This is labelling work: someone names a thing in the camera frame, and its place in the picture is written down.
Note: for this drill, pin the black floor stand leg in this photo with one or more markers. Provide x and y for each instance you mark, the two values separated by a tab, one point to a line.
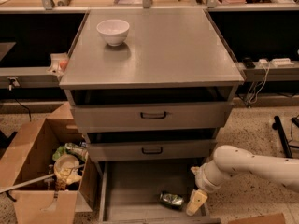
277	125

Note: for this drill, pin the green drink can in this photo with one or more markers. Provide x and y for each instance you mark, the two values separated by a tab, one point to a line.
170	200

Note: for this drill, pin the middle grey drawer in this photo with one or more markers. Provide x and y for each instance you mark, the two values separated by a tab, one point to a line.
152	150

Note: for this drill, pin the brown cardboard box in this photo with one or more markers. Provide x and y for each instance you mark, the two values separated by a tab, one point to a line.
29	156

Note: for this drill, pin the grey drawer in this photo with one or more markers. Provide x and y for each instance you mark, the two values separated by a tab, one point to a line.
152	117
131	193
152	150

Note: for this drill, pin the white paper cup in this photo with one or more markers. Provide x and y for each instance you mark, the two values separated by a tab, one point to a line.
65	166

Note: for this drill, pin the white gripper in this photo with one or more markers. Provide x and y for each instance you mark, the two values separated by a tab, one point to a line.
202	179

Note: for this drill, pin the small tray with orange ball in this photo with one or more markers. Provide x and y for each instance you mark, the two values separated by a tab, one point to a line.
58	63

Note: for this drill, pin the bottom grey drawer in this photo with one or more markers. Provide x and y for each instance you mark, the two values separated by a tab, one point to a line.
131	193

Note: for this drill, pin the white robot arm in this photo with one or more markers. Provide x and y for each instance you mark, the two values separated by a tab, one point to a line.
229	162

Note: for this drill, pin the grey metal drawer cabinet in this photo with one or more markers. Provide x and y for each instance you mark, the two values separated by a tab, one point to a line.
170	56

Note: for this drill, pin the grey metal rod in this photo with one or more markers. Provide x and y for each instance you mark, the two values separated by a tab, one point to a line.
32	181

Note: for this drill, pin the white ceramic bowl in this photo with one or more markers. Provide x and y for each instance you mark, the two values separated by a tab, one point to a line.
114	32

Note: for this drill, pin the green snack bag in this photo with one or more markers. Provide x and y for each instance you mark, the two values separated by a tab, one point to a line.
72	149

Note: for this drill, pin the top grey drawer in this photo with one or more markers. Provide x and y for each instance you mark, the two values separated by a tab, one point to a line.
152	117

